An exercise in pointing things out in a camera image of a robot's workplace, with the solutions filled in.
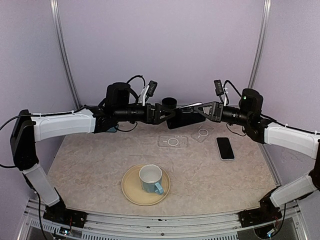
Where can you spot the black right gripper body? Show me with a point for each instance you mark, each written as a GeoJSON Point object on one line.
{"type": "Point", "coordinates": [218, 117]}

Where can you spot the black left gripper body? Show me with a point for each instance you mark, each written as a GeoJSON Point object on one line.
{"type": "Point", "coordinates": [149, 119]}

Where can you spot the black smartphone with teal edge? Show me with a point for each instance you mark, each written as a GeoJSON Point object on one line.
{"type": "Point", "coordinates": [225, 148]}

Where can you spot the lilac phone case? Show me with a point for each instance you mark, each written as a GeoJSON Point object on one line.
{"type": "Point", "coordinates": [226, 159]}

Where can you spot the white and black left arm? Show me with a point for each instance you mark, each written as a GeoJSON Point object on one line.
{"type": "Point", "coordinates": [121, 104]}

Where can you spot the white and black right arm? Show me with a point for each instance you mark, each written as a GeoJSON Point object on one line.
{"type": "Point", "coordinates": [269, 131]}

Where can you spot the dark green cup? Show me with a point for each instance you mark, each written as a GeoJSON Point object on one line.
{"type": "Point", "coordinates": [169, 102]}

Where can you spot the teal smartphone face down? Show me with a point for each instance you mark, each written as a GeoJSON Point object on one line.
{"type": "Point", "coordinates": [113, 129]}

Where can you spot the blue mug with white inside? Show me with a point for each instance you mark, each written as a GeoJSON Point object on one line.
{"type": "Point", "coordinates": [151, 176]}

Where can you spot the beige round plate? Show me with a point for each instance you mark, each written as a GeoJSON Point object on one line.
{"type": "Point", "coordinates": [132, 188]}

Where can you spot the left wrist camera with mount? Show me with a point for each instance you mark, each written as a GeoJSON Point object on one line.
{"type": "Point", "coordinates": [147, 92]}

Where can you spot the right aluminium frame post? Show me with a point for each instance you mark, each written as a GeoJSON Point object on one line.
{"type": "Point", "coordinates": [260, 43]}

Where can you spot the aluminium frame post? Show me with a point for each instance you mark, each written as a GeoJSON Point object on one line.
{"type": "Point", "coordinates": [260, 43]}
{"type": "Point", "coordinates": [54, 5]}

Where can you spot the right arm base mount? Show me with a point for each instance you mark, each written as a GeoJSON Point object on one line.
{"type": "Point", "coordinates": [266, 212]}

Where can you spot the front aluminium rail base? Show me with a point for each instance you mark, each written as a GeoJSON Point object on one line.
{"type": "Point", "coordinates": [108, 226]}

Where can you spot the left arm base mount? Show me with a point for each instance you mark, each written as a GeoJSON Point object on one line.
{"type": "Point", "coordinates": [58, 213]}

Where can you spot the left aluminium frame post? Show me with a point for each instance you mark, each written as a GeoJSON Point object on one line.
{"type": "Point", "coordinates": [54, 5]}

